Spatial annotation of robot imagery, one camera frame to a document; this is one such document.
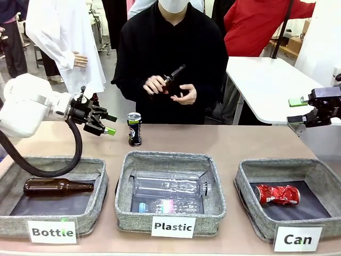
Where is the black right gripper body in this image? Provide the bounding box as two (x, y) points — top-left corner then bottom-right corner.
(306, 85), (341, 127)

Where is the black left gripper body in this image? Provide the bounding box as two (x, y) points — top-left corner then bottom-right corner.
(69, 100), (109, 136)

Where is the crushed red soda can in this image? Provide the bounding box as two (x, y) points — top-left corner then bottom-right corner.
(254, 184), (301, 205)

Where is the large clear plastic bottle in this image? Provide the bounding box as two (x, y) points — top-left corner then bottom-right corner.
(132, 170), (213, 199)

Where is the brown glass beer bottle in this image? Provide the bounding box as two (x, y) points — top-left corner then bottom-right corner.
(23, 178), (95, 197)

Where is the brown bottle with black nozzle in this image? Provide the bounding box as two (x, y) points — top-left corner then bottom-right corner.
(153, 63), (186, 97)

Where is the small clear plastic water bottle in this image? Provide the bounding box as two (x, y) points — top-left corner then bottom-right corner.
(137, 198), (204, 214)

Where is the black drink can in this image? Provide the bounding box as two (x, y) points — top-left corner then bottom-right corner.
(126, 112), (143, 147)

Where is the grey fabric basket labelled Bottle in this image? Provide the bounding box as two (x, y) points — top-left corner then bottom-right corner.
(0, 156), (109, 238)

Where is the grey fabric basket labelled Plastic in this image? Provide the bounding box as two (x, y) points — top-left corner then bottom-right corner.
(115, 150), (226, 237)

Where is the grey fabric basket labelled Can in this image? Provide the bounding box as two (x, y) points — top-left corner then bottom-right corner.
(233, 159), (341, 242)

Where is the white Can label card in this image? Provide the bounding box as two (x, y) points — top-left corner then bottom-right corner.
(273, 226), (323, 252)

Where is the person's right hand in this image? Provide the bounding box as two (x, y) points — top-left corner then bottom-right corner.
(143, 75), (171, 95)

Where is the person's left hand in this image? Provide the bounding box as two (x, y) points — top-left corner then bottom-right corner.
(170, 84), (197, 106)

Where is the white side table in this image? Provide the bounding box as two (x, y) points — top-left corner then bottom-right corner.
(226, 56), (341, 137)

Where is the cardboard box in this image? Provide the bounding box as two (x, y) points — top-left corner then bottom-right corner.
(285, 37), (304, 55)

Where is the black vertical pole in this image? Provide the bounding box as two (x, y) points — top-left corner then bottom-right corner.
(271, 0), (295, 59)

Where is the metal stool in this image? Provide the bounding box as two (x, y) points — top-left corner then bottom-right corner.
(34, 45), (46, 69)

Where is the mannequin in white shirt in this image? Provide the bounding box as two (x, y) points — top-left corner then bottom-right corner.
(26, 0), (107, 101)

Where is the bystander in red top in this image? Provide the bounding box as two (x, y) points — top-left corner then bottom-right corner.
(223, 0), (317, 58)

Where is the person in black sweater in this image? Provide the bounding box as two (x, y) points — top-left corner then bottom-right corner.
(111, 0), (229, 125)

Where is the bystander in dark clothes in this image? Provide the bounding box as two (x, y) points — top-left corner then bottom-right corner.
(0, 0), (29, 78)

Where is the white Plastic label card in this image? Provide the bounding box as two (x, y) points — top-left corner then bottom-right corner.
(151, 216), (197, 239)

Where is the white Bottle label card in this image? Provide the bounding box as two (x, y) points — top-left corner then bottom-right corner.
(27, 220), (78, 244)

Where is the white face mask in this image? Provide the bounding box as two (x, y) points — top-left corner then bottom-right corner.
(158, 0), (192, 13)

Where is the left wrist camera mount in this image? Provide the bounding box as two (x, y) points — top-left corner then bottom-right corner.
(73, 85), (94, 105)

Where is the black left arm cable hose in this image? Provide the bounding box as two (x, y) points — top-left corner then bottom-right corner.
(0, 117), (83, 178)

